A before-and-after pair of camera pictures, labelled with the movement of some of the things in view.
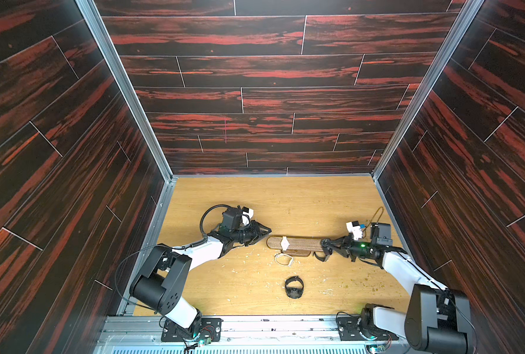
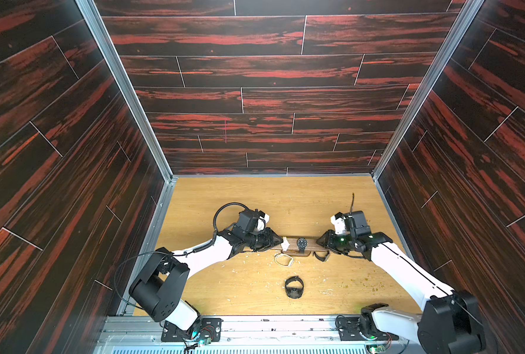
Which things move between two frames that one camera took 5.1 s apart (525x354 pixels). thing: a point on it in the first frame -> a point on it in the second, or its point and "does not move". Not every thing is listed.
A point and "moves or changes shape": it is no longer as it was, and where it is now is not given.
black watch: [294, 287] does not move
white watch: [284, 243] does not move
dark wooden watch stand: [294, 246] does not move
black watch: [327, 245] moves or changes shape
